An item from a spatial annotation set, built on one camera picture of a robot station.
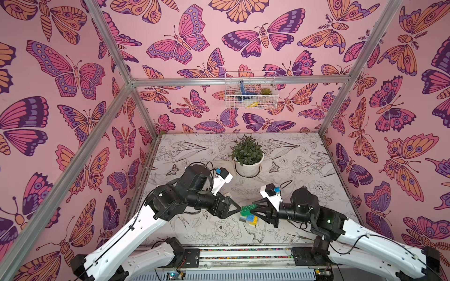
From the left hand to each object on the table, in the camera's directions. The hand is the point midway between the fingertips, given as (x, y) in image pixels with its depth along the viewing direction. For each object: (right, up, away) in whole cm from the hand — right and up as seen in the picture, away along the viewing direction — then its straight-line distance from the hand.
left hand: (234, 205), depth 60 cm
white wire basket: (+10, +52, +34) cm, 63 cm away
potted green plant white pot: (+8, +16, +27) cm, 32 cm away
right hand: (+7, -1, +5) cm, 9 cm away
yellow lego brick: (+10, -13, +19) cm, 25 cm away
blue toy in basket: (+6, +48, +33) cm, 58 cm away
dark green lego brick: (+4, -3, +5) cm, 7 cm away
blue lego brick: (+8, -12, +19) cm, 24 cm away
